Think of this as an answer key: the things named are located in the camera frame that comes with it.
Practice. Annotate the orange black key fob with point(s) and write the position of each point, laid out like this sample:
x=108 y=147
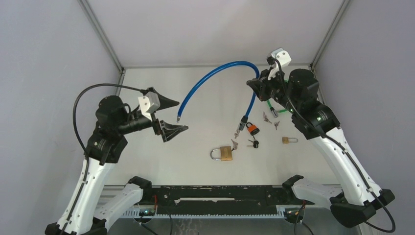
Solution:
x=252 y=129

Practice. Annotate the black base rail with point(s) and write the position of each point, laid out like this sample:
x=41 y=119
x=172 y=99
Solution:
x=219 y=198

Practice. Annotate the large brass padlock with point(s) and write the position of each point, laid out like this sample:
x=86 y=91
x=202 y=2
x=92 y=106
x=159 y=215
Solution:
x=223 y=153

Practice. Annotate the large padlock silver keys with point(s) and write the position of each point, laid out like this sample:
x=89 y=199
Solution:
x=234 y=145

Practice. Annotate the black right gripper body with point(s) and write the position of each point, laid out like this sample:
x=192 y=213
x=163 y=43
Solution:
x=275 y=87

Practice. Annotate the white slotted cable duct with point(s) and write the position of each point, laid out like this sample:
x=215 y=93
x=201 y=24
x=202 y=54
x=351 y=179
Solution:
x=147 y=213

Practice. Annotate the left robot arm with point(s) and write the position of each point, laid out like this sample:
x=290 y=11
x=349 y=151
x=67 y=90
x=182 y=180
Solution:
x=115 y=119

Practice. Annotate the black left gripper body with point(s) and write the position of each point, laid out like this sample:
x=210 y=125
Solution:
x=155 y=124

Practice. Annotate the small brass padlock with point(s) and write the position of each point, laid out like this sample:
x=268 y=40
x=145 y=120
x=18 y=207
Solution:
x=287 y=140

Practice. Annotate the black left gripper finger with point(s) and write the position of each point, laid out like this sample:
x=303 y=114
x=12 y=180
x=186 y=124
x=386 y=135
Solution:
x=165 y=102
x=169 y=131

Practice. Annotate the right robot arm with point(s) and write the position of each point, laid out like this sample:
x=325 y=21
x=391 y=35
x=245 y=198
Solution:
x=359 y=197

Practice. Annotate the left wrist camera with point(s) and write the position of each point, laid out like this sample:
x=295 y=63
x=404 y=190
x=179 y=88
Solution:
x=148 y=104

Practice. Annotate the blue cable lock keys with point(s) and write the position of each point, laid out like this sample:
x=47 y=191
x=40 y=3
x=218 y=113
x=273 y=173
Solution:
x=236 y=134

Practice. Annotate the green cable lock keys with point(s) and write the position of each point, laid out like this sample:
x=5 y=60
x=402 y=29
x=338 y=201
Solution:
x=266 y=119

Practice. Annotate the black-headed key bunch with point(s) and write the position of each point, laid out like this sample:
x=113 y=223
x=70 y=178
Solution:
x=254 y=143

